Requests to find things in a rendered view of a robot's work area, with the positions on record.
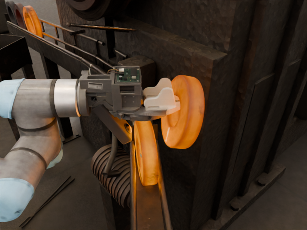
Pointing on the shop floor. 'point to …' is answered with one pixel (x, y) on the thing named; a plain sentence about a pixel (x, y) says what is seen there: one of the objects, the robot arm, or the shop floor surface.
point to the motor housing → (114, 187)
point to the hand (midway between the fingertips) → (181, 104)
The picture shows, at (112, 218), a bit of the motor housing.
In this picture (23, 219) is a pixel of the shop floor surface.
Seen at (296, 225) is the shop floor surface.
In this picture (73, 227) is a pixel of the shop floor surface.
